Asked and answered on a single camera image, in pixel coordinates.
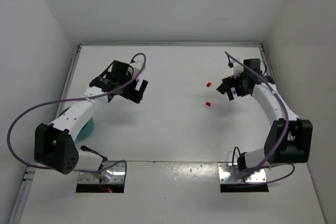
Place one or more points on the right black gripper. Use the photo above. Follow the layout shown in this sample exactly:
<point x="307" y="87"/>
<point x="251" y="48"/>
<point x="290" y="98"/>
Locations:
<point x="229" y="82"/>

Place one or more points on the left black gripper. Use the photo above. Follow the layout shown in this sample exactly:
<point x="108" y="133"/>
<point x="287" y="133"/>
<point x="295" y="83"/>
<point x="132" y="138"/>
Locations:
<point x="134" y="92"/>

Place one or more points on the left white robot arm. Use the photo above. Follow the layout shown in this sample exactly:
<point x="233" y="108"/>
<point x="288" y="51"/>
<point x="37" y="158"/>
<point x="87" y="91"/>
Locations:
<point x="55" y="142"/>

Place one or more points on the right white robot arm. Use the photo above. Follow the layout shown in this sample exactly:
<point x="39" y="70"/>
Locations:
<point x="289" y="138"/>

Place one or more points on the teal round divided container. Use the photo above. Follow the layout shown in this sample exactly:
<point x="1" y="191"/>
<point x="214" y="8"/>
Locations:
<point x="86" y="129"/>

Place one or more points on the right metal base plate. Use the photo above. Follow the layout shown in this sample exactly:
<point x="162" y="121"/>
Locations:
<point x="228" y="175"/>

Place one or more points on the metal base plate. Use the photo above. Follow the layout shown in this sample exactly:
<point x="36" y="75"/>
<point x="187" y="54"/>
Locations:
<point x="113" y="175"/>
<point x="228" y="175"/>

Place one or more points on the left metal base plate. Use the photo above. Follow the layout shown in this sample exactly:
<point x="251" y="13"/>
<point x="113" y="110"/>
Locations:
<point x="113" y="175"/>

